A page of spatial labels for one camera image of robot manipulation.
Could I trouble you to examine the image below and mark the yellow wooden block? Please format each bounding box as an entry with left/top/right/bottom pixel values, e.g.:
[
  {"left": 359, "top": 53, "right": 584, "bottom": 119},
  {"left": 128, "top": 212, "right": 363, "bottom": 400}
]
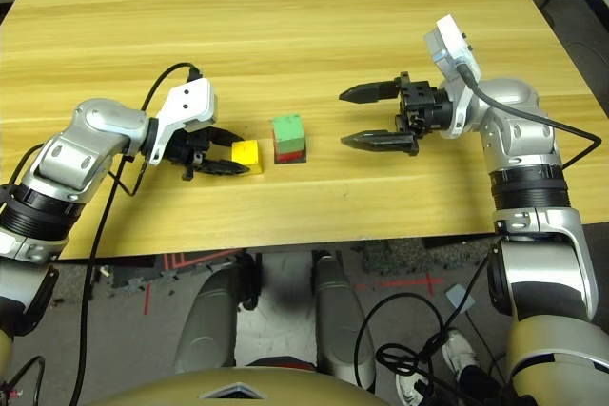
[{"left": 230, "top": 139, "right": 265, "bottom": 175}]

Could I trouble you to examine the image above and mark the grey floor tag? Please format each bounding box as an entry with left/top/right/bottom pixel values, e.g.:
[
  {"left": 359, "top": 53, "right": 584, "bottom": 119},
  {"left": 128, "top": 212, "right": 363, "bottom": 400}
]
[{"left": 444, "top": 283, "right": 477, "bottom": 316}]

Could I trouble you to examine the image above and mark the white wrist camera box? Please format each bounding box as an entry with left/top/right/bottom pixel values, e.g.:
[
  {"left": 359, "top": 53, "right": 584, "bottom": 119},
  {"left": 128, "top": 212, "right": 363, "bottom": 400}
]
[
  {"left": 422, "top": 14, "right": 481, "bottom": 140},
  {"left": 147, "top": 77, "right": 219, "bottom": 165}
]

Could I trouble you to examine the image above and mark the grey robot left leg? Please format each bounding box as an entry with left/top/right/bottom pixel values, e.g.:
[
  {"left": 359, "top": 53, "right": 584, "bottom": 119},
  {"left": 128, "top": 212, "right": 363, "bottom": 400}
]
[{"left": 173, "top": 265, "right": 239, "bottom": 374}]

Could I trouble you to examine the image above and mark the black floor cable bundle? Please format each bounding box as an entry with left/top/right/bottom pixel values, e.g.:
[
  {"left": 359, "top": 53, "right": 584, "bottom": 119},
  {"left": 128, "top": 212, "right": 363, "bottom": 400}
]
[{"left": 356, "top": 253, "right": 505, "bottom": 396}]

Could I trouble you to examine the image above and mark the black camera cable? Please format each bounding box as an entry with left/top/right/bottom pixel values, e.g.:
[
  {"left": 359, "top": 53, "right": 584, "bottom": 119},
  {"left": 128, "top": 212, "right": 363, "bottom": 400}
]
[
  {"left": 456, "top": 61, "right": 601, "bottom": 170},
  {"left": 69, "top": 62, "right": 201, "bottom": 406}
]

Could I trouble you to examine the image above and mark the green wooden block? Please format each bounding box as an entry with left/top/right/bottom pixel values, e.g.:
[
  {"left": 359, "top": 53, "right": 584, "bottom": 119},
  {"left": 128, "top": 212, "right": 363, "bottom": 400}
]
[{"left": 270, "top": 113, "right": 305, "bottom": 155}]

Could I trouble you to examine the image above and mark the thin black wrist wire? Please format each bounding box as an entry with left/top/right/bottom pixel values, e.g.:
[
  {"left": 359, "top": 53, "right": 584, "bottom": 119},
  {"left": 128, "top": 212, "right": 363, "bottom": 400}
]
[{"left": 111, "top": 157, "right": 147, "bottom": 198}]

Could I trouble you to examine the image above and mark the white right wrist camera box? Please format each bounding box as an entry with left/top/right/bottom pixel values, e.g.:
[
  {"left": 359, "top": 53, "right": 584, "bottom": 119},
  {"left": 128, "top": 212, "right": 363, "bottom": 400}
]
[{"left": 422, "top": 14, "right": 481, "bottom": 140}]

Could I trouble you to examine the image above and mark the grey robot right leg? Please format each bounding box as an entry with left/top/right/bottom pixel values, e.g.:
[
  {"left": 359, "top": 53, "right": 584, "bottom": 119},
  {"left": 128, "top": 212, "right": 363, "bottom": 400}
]
[{"left": 311, "top": 253, "right": 377, "bottom": 391}]

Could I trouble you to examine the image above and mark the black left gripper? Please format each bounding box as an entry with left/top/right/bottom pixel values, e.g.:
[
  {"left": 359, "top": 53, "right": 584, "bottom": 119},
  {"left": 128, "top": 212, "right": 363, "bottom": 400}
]
[{"left": 166, "top": 126, "right": 251, "bottom": 183}]

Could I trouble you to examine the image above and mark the red wooden block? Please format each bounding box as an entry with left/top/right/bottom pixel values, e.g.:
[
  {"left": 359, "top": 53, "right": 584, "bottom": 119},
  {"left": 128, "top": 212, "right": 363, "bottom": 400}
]
[{"left": 273, "top": 149, "right": 306, "bottom": 164}]

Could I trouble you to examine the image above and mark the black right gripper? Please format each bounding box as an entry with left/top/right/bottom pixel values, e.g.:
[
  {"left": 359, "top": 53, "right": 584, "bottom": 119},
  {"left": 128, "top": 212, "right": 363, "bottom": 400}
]
[{"left": 338, "top": 71, "right": 453, "bottom": 156}]

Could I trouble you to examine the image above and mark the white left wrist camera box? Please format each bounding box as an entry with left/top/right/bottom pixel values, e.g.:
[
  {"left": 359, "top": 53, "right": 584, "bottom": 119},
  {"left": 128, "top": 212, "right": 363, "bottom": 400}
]
[{"left": 147, "top": 77, "right": 219, "bottom": 165}]

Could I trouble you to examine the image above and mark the gold robot torso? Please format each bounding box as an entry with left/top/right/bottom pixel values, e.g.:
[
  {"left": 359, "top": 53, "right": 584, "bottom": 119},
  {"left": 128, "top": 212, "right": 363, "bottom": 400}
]
[{"left": 83, "top": 367, "right": 377, "bottom": 406}]

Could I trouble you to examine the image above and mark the black left camera cable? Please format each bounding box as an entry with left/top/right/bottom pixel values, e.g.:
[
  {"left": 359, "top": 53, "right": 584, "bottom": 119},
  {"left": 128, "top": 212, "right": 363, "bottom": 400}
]
[{"left": 69, "top": 62, "right": 201, "bottom": 406}]

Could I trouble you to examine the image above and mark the black right camera cable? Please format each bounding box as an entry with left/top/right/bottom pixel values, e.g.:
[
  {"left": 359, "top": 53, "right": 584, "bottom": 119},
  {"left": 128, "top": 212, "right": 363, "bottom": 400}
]
[{"left": 456, "top": 61, "right": 601, "bottom": 170}]

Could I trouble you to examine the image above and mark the grey robot leg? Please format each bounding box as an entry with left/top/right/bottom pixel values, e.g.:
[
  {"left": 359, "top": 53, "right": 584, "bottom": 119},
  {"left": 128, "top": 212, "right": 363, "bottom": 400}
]
[
  {"left": 173, "top": 265, "right": 239, "bottom": 374},
  {"left": 311, "top": 253, "right": 377, "bottom": 391}
]

